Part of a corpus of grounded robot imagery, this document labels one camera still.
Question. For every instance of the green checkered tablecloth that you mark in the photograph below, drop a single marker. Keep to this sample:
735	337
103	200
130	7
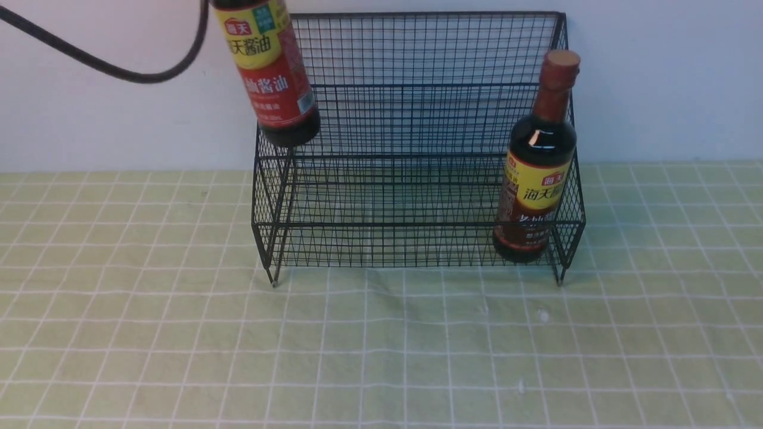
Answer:
136	300

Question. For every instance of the red label soy sauce bottle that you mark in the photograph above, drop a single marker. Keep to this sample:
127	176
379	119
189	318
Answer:
263	44

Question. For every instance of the brown label soy sauce bottle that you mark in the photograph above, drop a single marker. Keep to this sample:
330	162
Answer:
540	151

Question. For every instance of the black wire mesh shelf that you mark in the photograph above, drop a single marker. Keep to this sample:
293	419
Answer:
416	114

